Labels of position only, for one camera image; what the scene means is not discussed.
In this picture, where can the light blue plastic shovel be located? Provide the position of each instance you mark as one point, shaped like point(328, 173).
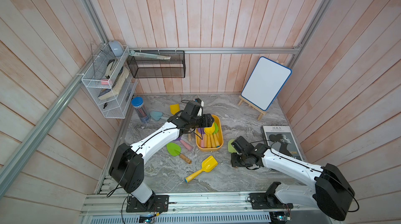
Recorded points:
point(157, 116)

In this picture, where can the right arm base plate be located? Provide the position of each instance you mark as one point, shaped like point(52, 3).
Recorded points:
point(267, 201)

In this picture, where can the wooden easel stand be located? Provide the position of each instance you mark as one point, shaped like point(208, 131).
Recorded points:
point(261, 112)

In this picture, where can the Twins story book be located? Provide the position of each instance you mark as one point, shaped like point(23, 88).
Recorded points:
point(281, 139)

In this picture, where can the large yellow plastic scoop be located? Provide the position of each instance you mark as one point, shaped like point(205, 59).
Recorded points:
point(207, 166)

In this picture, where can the black wire basket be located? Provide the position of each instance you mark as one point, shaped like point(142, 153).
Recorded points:
point(152, 68)

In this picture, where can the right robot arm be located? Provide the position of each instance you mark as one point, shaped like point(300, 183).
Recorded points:
point(323, 187)

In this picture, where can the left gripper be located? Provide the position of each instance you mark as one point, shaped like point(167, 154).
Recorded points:
point(207, 122)

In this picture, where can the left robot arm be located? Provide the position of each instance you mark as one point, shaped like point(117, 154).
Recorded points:
point(127, 166)

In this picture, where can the book on wire shelf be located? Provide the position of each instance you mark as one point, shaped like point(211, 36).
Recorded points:
point(116, 87)

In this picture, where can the white board blue frame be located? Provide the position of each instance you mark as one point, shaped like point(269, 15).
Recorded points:
point(265, 82)

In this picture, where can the yellow square shovel wooden handle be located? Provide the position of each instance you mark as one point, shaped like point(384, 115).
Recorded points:
point(175, 108)

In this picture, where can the yellow plastic storage box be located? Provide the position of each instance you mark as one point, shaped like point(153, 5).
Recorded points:
point(220, 137)

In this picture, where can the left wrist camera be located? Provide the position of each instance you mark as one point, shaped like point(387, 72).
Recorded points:
point(201, 104)

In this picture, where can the white wire shelf rack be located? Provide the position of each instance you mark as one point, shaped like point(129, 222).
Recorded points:
point(102, 73)

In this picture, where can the aluminium front rail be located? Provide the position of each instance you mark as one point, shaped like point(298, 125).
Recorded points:
point(179, 203)

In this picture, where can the grey round bowl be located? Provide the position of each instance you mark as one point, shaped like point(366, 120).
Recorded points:
point(117, 48)

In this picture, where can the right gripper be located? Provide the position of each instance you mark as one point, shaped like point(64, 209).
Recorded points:
point(234, 162)

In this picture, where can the blue lid pencil jar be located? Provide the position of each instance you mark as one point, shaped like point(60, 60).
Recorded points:
point(138, 104)

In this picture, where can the green pointed shovel yellow handle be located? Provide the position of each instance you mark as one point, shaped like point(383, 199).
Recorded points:
point(215, 135)

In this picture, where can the purple shovel pink handle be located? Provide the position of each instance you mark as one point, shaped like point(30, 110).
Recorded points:
point(184, 143)
point(201, 133)

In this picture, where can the light green box on basket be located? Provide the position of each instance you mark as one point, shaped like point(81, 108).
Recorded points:
point(148, 55)

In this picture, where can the yellow scoop shovel yellow handle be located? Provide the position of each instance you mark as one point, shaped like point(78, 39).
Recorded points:
point(210, 131)

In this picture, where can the light green shovel wooden handle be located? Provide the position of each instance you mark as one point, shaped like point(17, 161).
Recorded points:
point(231, 149)

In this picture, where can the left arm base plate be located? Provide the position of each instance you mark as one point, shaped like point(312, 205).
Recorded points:
point(156, 203)

